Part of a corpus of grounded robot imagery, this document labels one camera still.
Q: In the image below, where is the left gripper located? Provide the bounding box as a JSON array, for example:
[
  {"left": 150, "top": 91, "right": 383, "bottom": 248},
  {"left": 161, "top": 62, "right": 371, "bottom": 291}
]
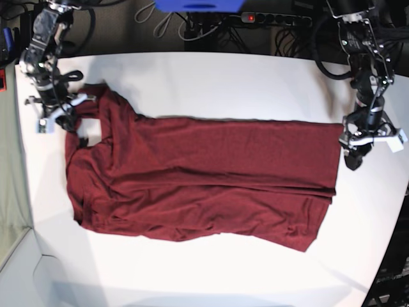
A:
[{"left": 339, "top": 107, "right": 401, "bottom": 171}]

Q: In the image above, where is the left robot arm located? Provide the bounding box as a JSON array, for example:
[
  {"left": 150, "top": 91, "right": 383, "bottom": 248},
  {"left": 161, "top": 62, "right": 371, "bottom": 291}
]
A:
[{"left": 311, "top": 1, "right": 408, "bottom": 171}]

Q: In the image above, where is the black power strip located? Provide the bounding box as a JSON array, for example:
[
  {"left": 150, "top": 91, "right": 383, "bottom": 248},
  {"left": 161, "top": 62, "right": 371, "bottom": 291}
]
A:
[{"left": 240, "top": 12, "right": 313, "bottom": 27}]

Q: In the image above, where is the red black device left edge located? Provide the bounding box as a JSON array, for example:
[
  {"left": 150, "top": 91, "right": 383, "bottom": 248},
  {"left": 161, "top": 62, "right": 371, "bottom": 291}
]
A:
[{"left": 0, "top": 68, "right": 7, "bottom": 92}]

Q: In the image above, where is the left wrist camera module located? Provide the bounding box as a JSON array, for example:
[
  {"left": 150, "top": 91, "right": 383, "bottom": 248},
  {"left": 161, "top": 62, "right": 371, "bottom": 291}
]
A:
[{"left": 387, "top": 129, "right": 408, "bottom": 153}]

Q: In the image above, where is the dark red t-shirt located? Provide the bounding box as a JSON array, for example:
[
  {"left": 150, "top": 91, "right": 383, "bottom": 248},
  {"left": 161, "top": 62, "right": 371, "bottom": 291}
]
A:
[{"left": 65, "top": 84, "right": 343, "bottom": 252}]

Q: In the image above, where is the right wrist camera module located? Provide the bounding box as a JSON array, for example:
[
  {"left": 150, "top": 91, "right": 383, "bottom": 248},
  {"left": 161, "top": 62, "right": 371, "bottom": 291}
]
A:
[{"left": 35, "top": 118, "right": 55, "bottom": 134}]

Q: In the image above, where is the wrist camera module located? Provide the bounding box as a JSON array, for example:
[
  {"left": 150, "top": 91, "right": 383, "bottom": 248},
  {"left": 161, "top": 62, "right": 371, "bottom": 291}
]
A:
[
  {"left": 387, "top": 129, "right": 408, "bottom": 153},
  {"left": 35, "top": 118, "right": 55, "bottom": 134}
]

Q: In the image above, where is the blue box at top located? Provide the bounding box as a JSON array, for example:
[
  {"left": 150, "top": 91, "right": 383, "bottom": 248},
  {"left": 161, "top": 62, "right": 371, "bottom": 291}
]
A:
[{"left": 155, "top": 0, "right": 245, "bottom": 12}]

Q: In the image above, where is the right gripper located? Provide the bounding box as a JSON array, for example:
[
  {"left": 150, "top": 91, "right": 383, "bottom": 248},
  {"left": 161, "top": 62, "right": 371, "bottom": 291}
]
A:
[{"left": 24, "top": 88, "right": 96, "bottom": 148}]

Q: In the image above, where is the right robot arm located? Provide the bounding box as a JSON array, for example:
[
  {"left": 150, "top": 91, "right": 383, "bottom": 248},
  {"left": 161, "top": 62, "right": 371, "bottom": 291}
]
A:
[{"left": 19, "top": 1, "right": 95, "bottom": 134}]

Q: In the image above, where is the blue bottle left edge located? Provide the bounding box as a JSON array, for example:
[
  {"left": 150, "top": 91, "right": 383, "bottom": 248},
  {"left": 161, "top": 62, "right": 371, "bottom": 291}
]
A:
[{"left": 3, "top": 27, "right": 15, "bottom": 54}]

